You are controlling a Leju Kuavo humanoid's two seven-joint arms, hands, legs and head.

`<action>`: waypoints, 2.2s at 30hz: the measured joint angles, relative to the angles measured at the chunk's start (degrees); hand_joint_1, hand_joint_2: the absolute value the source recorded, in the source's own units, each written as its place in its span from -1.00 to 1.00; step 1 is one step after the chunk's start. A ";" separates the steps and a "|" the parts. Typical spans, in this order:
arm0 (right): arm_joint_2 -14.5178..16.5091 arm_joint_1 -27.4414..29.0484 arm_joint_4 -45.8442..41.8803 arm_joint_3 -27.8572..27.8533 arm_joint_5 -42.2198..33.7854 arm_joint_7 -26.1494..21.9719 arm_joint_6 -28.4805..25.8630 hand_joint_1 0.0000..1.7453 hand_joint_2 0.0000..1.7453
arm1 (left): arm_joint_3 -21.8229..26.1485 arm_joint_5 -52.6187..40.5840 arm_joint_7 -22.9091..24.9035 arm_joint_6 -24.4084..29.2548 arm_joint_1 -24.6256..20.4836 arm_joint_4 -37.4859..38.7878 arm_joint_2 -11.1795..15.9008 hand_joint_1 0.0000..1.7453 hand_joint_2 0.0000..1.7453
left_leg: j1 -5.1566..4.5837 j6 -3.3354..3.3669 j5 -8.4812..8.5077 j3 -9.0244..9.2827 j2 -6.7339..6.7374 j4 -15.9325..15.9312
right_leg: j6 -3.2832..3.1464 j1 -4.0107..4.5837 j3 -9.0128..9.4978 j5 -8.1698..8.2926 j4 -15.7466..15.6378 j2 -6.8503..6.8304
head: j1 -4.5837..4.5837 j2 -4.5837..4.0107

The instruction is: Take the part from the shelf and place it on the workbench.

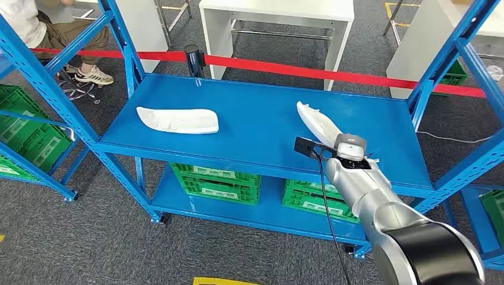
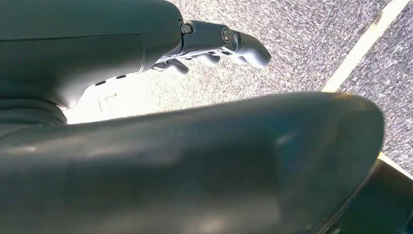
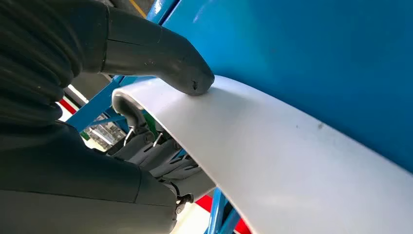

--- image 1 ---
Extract chrome swivel chair base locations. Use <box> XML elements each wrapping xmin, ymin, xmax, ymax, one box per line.
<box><xmin>55</xmin><ymin>65</ymin><xmax>102</xmax><ymax>105</ymax></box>

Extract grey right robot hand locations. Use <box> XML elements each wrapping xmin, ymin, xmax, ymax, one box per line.
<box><xmin>335</xmin><ymin>133</ymin><xmax>368</xmax><ymax>162</ymax></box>

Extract red barrier belt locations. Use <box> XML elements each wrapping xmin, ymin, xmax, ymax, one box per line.
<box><xmin>204</xmin><ymin>54</ymin><xmax>488</xmax><ymax>99</ymax></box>
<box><xmin>31</xmin><ymin>47</ymin><xmax>187</xmax><ymax>63</ymax></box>

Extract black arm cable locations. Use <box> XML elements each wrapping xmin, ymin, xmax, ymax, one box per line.
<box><xmin>311</xmin><ymin>149</ymin><xmax>352</xmax><ymax>285</ymax></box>

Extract white floor cable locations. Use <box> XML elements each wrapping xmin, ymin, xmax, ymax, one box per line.
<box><xmin>416</xmin><ymin>130</ymin><xmax>496</xmax><ymax>145</ymax></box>

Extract black stanchion post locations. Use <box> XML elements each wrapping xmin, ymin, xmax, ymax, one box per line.
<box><xmin>184</xmin><ymin>44</ymin><xmax>206</xmax><ymax>78</ymax></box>

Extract chrome table legs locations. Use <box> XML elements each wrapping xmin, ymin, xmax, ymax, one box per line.
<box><xmin>382</xmin><ymin>0</ymin><xmax>412</xmax><ymax>47</ymax></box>
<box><xmin>154</xmin><ymin>0</ymin><xmax>194</xmax><ymax>49</ymax></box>

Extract blue metal shelf rack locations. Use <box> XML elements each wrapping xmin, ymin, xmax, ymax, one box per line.
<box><xmin>445</xmin><ymin>182</ymin><xmax>504</xmax><ymax>272</ymax></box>
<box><xmin>0</xmin><ymin>55</ymin><xmax>92</xmax><ymax>202</ymax></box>
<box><xmin>0</xmin><ymin>0</ymin><xmax>504</xmax><ymax>261</ymax></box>

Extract white curved plastic part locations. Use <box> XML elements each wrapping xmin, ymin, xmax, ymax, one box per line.
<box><xmin>296</xmin><ymin>101</ymin><xmax>344</xmax><ymax>150</ymax></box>
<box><xmin>136</xmin><ymin>106</ymin><xmax>220</xmax><ymax>135</ymax></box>

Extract white table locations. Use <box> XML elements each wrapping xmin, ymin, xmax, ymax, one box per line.
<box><xmin>386</xmin><ymin>0</ymin><xmax>504</xmax><ymax>100</ymax></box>
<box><xmin>199</xmin><ymin>0</ymin><xmax>355</xmax><ymax>92</ymax></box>

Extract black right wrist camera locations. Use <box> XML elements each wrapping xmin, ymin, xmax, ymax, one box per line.
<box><xmin>294</xmin><ymin>137</ymin><xmax>339</xmax><ymax>160</ymax></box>

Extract person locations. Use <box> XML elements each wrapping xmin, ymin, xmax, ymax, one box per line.
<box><xmin>0</xmin><ymin>0</ymin><xmax>115</xmax><ymax>87</ymax></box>

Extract pale round object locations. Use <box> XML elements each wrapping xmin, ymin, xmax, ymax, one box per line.
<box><xmin>487</xmin><ymin>65</ymin><xmax>504</xmax><ymax>82</ymax></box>

